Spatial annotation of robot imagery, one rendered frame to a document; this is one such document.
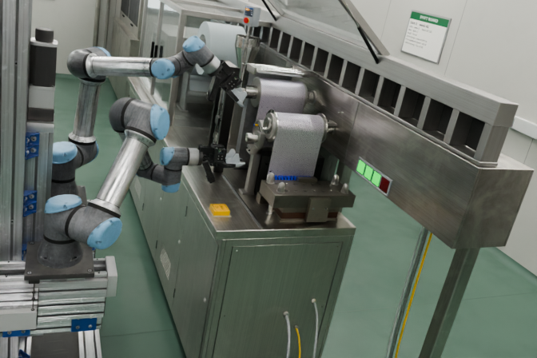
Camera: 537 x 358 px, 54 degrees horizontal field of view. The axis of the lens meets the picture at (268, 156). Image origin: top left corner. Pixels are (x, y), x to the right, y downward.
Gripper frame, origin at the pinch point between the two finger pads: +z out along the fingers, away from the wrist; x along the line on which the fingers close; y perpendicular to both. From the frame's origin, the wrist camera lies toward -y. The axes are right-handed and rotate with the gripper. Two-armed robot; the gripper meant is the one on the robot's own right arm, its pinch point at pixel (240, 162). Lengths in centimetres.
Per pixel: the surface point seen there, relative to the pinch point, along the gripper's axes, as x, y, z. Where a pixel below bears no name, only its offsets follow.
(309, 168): -0.3, -1.5, 34.6
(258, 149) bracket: 7.0, 4.3, 10.3
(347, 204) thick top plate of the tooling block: -20, -10, 46
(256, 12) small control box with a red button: 57, 59, 18
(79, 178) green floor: 223, -109, -47
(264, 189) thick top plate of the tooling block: -8.6, -8.9, 9.5
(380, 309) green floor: 25, -109, 124
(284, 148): -0.3, 7.9, 19.7
